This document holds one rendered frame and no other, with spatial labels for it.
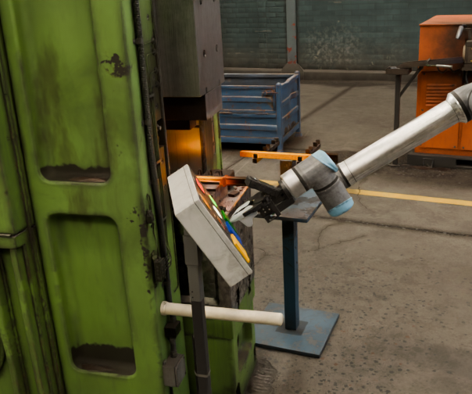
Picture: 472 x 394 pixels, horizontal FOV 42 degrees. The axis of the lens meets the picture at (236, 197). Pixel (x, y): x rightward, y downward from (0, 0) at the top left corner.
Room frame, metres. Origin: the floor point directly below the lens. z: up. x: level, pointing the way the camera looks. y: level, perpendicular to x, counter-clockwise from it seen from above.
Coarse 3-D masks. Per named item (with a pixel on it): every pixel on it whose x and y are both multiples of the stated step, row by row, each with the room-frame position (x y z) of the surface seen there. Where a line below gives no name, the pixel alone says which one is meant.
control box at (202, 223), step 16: (176, 176) 1.85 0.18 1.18; (192, 176) 1.79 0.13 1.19; (176, 192) 1.71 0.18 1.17; (192, 192) 1.63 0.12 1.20; (208, 192) 1.90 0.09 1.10; (176, 208) 1.60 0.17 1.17; (192, 208) 1.56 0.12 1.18; (208, 208) 1.61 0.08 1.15; (192, 224) 1.56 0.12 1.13; (208, 224) 1.57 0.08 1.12; (224, 224) 1.72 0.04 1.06; (208, 240) 1.57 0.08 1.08; (224, 240) 1.57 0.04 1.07; (208, 256) 1.57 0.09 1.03; (224, 256) 1.57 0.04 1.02; (240, 256) 1.58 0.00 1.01; (224, 272) 1.57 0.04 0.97; (240, 272) 1.58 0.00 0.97
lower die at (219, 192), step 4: (208, 176) 2.40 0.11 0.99; (212, 176) 2.39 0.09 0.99; (216, 176) 2.39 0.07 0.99; (220, 176) 2.39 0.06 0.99; (204, 184) 2.30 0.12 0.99; (208, 184) 2.29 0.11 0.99; (212, 184) 2.29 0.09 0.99; (216, 184) 2.29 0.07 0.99; (220, 184) 2.30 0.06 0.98; (208, 188) 2.25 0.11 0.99; (212, 188) 2.24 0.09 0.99; (216, 188) 2.25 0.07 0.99; (220, 188) 2.30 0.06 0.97; (224, 188) 2.35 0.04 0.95; (212, 192) 2.23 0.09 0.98; (216, 192) 2.25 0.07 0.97; (220, 192) 2.30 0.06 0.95; (224, 192) 2.35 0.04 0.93; (212, 196) 2.20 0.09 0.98; (216, 196) 2.25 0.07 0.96; (220, 196) 2.29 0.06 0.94; (224, 196) 2.34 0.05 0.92; (216, 200) 2.24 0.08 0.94; (220, 200) 2.29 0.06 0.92
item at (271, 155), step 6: (246, 150) 2.74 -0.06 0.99; (246, 156) 2.71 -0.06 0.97; (252, 156) 2.70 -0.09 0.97; (258, 156) 2.69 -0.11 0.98; (264, 156) 2.68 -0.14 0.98; (270, 156) 2.66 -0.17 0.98; (276, 156) 2.65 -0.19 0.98; (282, 156) 2.64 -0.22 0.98; (288, 156) 2.63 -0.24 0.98; (294, 156) 2.62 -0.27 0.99; (306, 156) 2.60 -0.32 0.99; (330, 156) 2.57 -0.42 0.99; (336, 156) 2.56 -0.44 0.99; (336, 162) 2.56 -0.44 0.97
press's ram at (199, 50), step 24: (168, 0) 2.17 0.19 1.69; (192, 0) 2.15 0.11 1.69; (216, 0) 2.40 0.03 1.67; (168, 24) 2.18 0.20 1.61; (192, 24) 2.15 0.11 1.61; (216, 24) 2.38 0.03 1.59; (168, 48) 2.18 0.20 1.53; (192, 48) 2.15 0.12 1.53; (216, 48) 2.37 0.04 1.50; (168, 72) 2.18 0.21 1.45; (192, 72) 2.15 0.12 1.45; (216, 72) 2.34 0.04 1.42; (168, 96) 2.18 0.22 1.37; (192, 96) 2.16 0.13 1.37
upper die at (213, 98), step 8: (216, 88) 2.33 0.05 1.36; (208, 96) 2.23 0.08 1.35; (216, 96) 2.33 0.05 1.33; (168, 104) 2.24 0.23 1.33; (176, 104) 2.23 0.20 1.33; (184, 104) 2.22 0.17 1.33; (192, 104) 2.21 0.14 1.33; (200, 104) 2.20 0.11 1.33; (208, 104) 2.22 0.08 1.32; (216, 104) 2.32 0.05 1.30; (168, 112) 2.24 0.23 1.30; (176, 112) 2.23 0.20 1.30; (184, 112) 2.22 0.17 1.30; (192, 112) 2.21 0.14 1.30; (200, 112) 2.20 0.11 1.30; (208, 112) 2.22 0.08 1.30; (216, 112) 2.31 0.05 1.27
